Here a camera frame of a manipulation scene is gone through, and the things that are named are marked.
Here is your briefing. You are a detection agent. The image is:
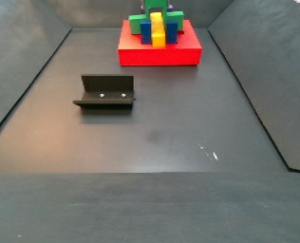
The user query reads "green U-shaped block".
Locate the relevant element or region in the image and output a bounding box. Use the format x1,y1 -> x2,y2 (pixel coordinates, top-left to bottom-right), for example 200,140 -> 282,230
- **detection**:
129,0 -> 185,34

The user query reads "black angle fixture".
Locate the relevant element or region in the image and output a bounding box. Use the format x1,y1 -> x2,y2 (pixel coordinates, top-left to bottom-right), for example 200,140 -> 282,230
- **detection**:
73,74 -> 136,107

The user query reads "red base board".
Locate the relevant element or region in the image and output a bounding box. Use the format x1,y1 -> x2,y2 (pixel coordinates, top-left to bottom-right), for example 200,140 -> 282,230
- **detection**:
117,20 -> 204,66

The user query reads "blue block right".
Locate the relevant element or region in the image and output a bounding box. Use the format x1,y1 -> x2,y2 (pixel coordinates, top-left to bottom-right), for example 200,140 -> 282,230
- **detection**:
167,20 -> 179,44

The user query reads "blue block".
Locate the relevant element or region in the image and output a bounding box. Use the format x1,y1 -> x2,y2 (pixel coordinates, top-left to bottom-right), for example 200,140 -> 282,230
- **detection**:
140,20 -> 152,45
167,20 -> 179,44

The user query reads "blue block left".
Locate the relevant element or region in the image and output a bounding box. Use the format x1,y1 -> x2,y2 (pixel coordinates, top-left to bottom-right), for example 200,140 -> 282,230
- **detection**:
140,20 -> 152,45

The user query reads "yellow long block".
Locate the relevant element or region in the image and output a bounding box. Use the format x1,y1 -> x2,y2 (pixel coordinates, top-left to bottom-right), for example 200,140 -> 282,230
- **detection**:
151,12 -> 165,47

